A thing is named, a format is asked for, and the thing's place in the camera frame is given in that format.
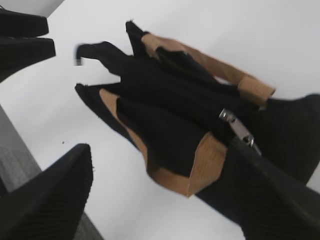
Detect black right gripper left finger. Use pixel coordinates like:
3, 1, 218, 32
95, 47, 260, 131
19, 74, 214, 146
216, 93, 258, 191
0, 143, 93, 240

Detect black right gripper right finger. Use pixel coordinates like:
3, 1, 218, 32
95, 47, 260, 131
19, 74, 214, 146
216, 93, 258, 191
229, 138, 320, 240

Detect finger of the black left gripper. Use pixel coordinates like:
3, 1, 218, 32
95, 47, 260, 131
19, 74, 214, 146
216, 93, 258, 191
0, 8, 49, 38
0, 36, 56, 82

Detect black canvas tote bag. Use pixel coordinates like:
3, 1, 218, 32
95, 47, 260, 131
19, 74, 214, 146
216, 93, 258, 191
75, 21, 320, 229

